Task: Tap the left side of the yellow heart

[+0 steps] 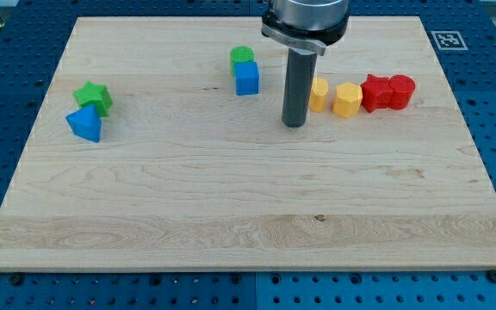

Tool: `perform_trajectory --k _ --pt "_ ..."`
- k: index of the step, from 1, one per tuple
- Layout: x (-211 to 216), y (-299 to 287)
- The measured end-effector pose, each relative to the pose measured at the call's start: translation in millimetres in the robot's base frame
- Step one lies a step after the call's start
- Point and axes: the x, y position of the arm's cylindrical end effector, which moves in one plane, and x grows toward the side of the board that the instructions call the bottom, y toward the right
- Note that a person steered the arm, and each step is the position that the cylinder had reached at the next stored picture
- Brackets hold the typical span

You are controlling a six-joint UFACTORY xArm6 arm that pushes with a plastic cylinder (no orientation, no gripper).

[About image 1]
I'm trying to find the red cylinder block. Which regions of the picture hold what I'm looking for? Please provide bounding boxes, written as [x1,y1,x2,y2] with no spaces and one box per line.
[388,75,416,110]

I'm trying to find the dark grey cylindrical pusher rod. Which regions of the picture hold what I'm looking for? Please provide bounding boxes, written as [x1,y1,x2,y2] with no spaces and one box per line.
[282,48,317,127]

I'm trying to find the yellow heart block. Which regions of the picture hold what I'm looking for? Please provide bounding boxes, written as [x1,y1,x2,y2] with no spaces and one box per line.
[309,77,329,112]

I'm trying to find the green cylinder block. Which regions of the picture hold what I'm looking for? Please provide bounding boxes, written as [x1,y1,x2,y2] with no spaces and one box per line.
[229,46,255,77]

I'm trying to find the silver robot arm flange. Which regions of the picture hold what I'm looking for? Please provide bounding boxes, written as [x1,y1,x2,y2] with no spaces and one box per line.
[261,0,350,56]

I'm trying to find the light wooden board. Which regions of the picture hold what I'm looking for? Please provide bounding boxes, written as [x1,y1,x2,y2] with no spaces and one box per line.
[0,16,496,273]

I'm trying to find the blue triangle block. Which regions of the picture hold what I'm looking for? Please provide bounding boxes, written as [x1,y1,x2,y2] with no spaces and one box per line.
[65,104,102,143]

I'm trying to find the white fiducial marker tag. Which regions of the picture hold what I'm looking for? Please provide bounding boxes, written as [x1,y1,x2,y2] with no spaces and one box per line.
[431,30,468,51]

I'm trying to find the blue cube block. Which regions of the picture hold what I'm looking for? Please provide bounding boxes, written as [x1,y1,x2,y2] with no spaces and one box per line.
[234,61,259,96]

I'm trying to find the red star block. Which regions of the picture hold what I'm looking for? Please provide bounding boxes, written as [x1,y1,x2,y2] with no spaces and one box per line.
[361,74,394,113]

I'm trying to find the green star block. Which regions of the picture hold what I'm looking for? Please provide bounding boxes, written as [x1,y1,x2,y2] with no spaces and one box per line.
[72,81,113,117]

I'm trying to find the yellow hexagon block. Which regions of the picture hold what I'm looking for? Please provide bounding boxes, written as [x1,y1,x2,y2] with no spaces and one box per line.
[332,82,363,118]

